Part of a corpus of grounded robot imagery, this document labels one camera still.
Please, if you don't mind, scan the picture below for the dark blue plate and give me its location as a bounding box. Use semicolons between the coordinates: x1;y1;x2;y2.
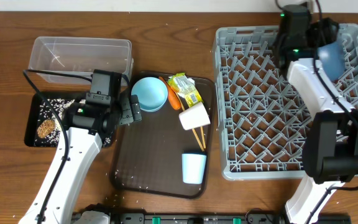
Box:
318;40;346;82

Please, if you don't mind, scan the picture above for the light blue bowl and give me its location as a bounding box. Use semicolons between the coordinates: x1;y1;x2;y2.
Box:
131;77;168;112

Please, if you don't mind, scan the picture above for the white rice pile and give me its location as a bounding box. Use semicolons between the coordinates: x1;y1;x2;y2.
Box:
34;98;113;147

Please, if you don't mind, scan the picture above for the brown food scrap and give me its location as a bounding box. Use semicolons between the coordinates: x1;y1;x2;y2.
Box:
37;119;55;138

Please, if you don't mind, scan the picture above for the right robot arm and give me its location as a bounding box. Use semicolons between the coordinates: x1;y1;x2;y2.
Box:
273;4;358;223

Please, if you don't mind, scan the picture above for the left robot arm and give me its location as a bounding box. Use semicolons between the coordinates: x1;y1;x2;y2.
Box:
20;70;141;223

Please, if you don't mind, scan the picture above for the grey dishwasher rack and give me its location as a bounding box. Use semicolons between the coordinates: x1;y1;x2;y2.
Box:
212;23;358;181

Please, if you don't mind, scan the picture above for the orange carrot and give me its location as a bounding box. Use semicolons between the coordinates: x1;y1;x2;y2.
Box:
158;77;181;110

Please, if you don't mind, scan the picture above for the brown serving tray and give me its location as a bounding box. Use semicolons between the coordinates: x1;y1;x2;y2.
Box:
109;70;216;199

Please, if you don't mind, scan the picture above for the green yellow snack wrapper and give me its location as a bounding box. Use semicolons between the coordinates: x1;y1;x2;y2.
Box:
168;73;203;108

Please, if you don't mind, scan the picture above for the pink cup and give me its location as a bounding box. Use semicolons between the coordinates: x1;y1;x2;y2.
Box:
179;102;211;130

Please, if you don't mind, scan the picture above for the clear plastic storage bin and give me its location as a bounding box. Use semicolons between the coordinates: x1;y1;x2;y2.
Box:
28;36;134;79

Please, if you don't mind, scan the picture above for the light blue cup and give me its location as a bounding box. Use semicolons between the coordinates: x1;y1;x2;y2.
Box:
181;153;207;184

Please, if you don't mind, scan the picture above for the black plastic tray bin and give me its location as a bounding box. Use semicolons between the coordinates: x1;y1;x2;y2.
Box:
24;90;116;149

